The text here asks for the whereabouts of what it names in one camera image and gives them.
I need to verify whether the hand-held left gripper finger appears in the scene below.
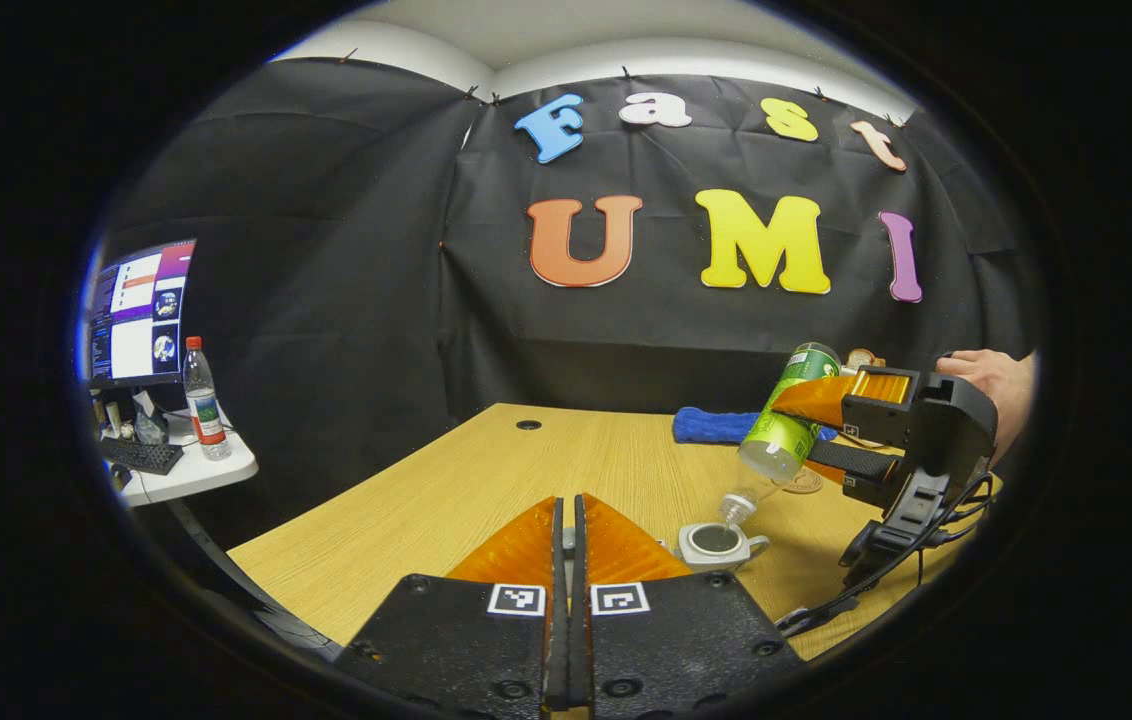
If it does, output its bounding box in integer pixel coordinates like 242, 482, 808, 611
331, 495, 568, 720
571, 493, 809, 720

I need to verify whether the green label water bottle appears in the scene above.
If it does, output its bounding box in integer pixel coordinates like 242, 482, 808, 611
719, 342, 844, 532

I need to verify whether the white teacup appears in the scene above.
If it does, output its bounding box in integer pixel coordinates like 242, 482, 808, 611
677, 520, 771, 573

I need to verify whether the red cap clear bottle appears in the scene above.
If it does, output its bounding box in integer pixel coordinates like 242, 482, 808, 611
183, 336, 233, 462

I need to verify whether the blue towel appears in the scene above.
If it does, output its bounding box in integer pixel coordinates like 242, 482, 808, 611
672, 406, 839, 447

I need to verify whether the white side table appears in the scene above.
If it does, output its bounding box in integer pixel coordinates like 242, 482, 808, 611
109, 415, 260, 508

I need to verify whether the black backdrop cloth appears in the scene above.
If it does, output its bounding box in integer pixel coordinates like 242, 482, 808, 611
91, 58, 1042, 521

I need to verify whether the black keyboard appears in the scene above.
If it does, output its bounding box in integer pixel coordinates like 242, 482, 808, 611
100, 437, 185, 476

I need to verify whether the clear plastic bag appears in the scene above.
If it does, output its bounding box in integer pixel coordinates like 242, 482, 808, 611
130, 389, 171, 447

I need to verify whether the computer monitor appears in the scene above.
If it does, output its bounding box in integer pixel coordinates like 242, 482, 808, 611
86, 238, 199, 391

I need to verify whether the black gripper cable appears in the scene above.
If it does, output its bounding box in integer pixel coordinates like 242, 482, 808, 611
776, 475, 999, 638

